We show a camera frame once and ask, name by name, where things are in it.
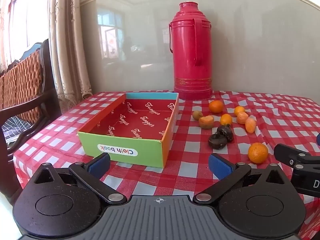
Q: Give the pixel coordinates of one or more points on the colourful cardboard box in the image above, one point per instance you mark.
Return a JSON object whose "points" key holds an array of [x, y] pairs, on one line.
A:
{"points": [[140, 120]]}

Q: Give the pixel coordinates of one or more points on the orange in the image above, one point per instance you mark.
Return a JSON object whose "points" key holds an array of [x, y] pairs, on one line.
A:
{"points": [[239, 109], [226, 119], [258, 152], [216, 106]]}

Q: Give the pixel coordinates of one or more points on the red checkered tablecloth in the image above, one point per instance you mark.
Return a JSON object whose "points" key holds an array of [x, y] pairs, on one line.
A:
{"points": [[195, 136]]}

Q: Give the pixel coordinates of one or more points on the wooden armchair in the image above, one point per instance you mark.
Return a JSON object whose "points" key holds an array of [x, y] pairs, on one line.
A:
{"points": [[27, 80]]}

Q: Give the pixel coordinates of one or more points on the kiwi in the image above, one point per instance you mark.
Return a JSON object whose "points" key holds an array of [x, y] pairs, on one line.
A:
{"points": [[197, 115]]}

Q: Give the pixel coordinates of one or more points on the peeled tangerine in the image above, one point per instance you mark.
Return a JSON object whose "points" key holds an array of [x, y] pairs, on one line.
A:
{"points": [[242, 118], [250, 125]]}

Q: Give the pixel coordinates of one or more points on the dark purple fruit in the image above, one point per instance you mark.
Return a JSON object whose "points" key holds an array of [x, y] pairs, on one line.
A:
{"points": [[225, 132], [217, 141]]}

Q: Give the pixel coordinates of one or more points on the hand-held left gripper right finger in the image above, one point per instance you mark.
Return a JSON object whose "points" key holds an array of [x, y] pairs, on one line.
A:
{"points": [[220, 166]]}

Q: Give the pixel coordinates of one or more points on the sheer window curtain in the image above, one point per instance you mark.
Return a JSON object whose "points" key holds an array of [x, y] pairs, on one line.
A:
{"points": [[20, 17]]}

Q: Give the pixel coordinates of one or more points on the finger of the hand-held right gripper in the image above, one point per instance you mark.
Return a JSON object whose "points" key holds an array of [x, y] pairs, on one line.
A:
{"points": [[287, 153]]}

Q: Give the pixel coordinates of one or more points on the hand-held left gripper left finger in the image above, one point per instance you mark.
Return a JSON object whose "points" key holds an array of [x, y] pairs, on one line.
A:
{"points": [[100, 164]]}

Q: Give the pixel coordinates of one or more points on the blue plaid cloth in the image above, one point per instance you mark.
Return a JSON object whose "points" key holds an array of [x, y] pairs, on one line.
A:
{"points": [[15, 127]]}

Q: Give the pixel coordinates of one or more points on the red thermos flask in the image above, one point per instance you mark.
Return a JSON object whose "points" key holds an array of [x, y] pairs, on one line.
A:
{"points": [[190, 55]]}

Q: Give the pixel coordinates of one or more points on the beige curtain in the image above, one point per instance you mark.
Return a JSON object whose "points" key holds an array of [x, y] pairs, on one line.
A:
{"points": [[67, 55]]}

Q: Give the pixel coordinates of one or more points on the half peeled orange fruit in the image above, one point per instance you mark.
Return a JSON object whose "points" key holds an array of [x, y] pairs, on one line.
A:
{"points": [[206, 122]]}

